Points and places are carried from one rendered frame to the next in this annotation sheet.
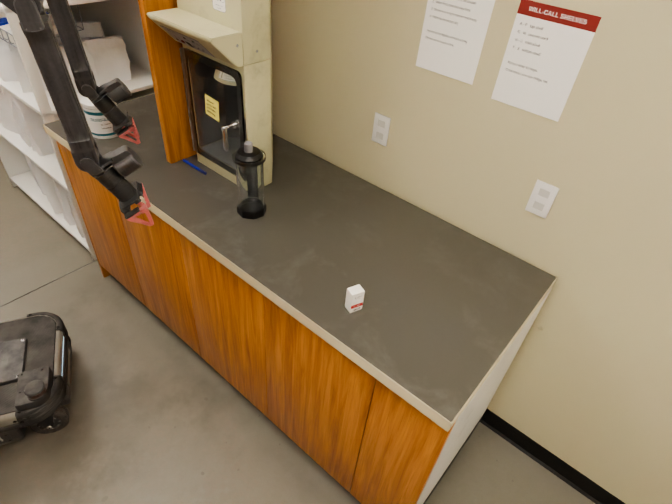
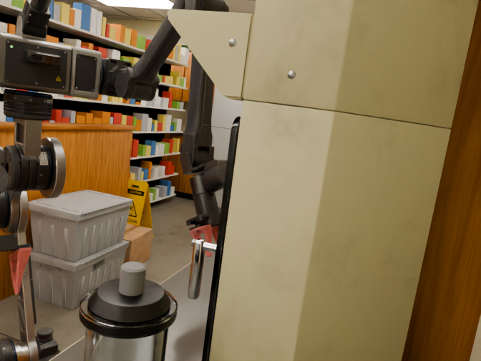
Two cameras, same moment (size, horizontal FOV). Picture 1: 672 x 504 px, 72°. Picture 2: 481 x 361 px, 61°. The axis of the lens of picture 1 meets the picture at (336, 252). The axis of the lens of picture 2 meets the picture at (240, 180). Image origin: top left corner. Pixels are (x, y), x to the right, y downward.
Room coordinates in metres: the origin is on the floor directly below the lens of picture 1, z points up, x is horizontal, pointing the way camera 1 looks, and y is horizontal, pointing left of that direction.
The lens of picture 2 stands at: (1.29, -0.14, 1.40)
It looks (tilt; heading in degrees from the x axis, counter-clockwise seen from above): 9 degrees down; 71
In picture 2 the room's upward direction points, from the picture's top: 8 degrees clockwise
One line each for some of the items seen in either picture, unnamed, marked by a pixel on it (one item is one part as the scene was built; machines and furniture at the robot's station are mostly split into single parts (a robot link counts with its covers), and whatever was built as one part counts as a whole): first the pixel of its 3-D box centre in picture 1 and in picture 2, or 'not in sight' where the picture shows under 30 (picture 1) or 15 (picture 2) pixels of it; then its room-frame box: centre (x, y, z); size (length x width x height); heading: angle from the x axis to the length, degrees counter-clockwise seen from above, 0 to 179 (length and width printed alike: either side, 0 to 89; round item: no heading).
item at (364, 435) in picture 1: (268, 279); not in sight; (1.48, 0.29, 0.45); 2.05 x 0.67 x 0.90; 53
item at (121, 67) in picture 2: not in sight; (122, 79); (1.33, 1.30, 1.45); 0.09 x 0.08 x 0.12; 26
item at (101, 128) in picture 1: (102, 116); not in sight; (1.79, 1.04, 1.02); 0.13 x 0.13 x 0.15
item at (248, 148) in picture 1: (248, 151); (131, 292); (1.33, 0.32, 1.18); 0.09 x 0.09 x 0.07
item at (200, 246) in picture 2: (229, 136); (207, 270); (1.44, 0.41, 1.17); 0.05 x 0.03 x 0.10; 143
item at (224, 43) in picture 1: (194, 39); (244, 71); (1.49, 0.51, 1.46); 0.32 x 0.12 x 0.10; 53
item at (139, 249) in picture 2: not in sight; (124, 246); (1.52, 3.32, 0.14); 0.41 x 0.32 x 0.28; 59
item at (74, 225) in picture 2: not in sight; (82, 223); (1.19, 2.80, 0.49); 0.60 x 0.42 x 0.33; 53
